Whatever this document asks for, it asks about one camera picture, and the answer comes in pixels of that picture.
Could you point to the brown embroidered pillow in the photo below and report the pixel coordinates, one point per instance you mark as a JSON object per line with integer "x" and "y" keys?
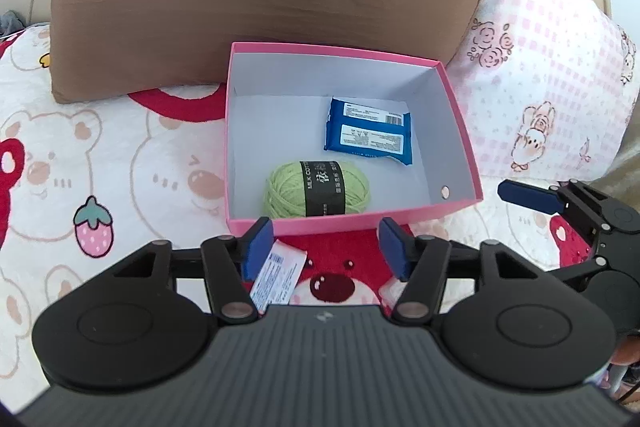
{"x": 200, "y": 7}

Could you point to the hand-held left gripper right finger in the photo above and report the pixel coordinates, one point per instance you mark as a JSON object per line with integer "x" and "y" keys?
{"x": 395, "y": 252}

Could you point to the grey plush toy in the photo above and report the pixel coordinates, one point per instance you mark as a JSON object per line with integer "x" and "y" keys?
{"x": 11, "y": 23}

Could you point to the pink checked cartoon pillow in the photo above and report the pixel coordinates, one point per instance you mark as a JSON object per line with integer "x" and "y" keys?
{"x": 550, "y": 82}

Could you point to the small white tissue packet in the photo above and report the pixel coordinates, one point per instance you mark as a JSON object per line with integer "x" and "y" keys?
{"x": 280, "y": 277}

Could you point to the pink cardboard box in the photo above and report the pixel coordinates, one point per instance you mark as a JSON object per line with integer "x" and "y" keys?
{"x": 280, "y": 77}

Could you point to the person's right hand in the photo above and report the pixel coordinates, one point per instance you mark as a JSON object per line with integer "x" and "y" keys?
{"x": 627, "y": 349}

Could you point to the blue wet wipes packet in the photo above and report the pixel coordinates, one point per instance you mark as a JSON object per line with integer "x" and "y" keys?
{"x": 335, "y": 132}

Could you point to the green yarn ball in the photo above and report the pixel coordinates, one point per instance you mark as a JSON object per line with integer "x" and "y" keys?
{"x": 285, "y": 187}

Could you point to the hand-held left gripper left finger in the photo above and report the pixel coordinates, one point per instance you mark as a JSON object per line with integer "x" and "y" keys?
{"x": 257, "y": 247}

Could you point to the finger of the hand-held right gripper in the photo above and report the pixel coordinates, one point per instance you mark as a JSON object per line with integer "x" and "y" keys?
{"x": 530, "y": 197}
{"x": 582, "y": 272}

